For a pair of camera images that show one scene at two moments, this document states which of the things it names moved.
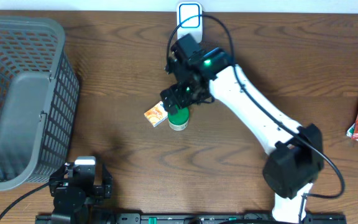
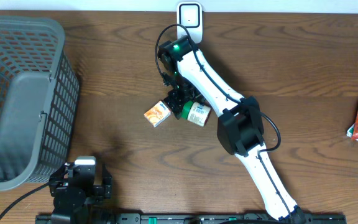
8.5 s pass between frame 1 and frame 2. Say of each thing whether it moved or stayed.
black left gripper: stayed
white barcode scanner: stayed
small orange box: stayed
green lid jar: moved
